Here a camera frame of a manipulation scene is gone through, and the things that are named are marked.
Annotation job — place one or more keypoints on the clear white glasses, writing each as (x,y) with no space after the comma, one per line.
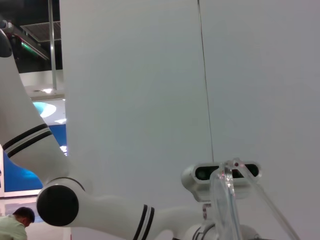
(222,200)

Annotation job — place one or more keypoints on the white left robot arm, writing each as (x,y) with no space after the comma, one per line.
(112,215)

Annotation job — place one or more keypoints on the grey metal pole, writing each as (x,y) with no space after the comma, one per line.
(53,50)

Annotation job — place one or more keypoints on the person in green shirt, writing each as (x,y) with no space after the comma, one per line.
(12,230)

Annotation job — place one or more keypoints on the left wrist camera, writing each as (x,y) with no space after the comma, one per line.
(190,182)

